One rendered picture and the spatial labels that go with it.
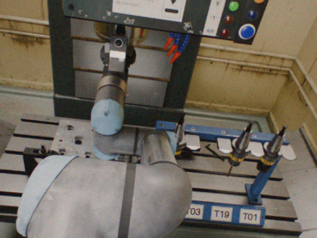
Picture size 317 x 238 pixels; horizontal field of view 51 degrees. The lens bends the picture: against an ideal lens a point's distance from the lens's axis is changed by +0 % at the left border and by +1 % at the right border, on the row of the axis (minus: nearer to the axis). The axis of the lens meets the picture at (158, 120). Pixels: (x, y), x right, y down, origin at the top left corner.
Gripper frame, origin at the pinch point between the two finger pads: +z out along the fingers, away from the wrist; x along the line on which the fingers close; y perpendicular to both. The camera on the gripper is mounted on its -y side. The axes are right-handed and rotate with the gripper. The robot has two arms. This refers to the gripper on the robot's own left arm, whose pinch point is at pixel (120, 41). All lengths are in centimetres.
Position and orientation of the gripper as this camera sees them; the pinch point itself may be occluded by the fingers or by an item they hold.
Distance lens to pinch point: 104.5
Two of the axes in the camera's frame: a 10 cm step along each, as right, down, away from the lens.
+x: 9.9, 1.2, 1.0
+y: -1.5, 7.3, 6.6
